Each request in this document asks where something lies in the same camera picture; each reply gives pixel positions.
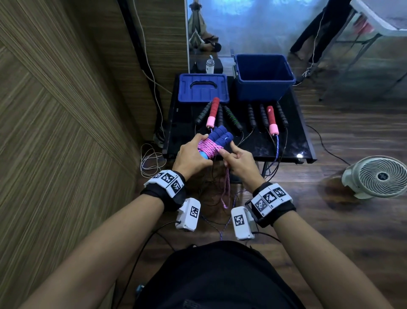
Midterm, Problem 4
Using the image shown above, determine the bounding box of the white floor fan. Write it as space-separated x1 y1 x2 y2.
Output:
341 155 407 200

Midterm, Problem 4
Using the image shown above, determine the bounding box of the thin white hanging cable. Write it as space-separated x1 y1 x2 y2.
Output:
292 9 326 87

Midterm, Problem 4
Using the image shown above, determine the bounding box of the black pouch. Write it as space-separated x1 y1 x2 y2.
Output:
190 57 224 74

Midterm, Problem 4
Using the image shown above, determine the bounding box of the black floor cable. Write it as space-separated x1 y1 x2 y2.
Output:
306 124 350 166

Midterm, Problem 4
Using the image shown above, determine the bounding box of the red-handled blue jump rope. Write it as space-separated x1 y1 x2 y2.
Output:
200 97 280 241

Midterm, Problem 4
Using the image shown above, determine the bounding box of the black wristband with marker tags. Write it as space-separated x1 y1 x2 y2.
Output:
140 169 187 212
245 182 297 228

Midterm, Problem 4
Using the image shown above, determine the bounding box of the blue bin lid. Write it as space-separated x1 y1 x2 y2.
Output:
177 73 230 104

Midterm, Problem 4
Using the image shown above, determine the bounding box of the person's right hand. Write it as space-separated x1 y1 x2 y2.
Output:
217 141 266 193

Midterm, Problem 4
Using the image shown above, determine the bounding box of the person's right forearm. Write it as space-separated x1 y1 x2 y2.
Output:
273 210 395 309

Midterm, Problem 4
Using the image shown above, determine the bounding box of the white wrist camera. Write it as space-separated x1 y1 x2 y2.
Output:
231 206 258 241
175 197 201 232

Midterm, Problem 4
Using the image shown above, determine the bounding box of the person's black clothing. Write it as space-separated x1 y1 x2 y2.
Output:
133 240 306 309

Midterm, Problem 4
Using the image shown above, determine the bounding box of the white folding table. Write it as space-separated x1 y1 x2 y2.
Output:
319 0 407 102

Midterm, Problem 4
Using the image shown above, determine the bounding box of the person's left forearm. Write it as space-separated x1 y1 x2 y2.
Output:
19 194 164 309

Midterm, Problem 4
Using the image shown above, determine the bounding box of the blue-handled pink jump rope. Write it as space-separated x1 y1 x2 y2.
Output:
197 125 234 209

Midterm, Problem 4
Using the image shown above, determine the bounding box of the blue plastic bin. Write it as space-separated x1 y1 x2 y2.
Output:
234 53 296 102

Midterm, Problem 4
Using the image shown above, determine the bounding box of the black green-striped jump rope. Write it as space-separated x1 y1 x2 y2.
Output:
194 101 245 147

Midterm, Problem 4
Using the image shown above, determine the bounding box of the black camera cable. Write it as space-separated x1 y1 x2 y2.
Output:
245 231 282 246
114 220 182 309

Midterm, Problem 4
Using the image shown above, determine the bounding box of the person's left hand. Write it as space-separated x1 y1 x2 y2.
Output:
171 133 214 182

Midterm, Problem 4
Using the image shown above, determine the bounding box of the black glossy low table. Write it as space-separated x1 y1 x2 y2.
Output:
162 73 318 165

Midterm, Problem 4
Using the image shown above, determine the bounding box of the white cable coil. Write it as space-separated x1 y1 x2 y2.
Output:
139 143 167 179

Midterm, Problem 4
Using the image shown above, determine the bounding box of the white wall cable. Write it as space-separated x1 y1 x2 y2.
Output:
132 0 172 134

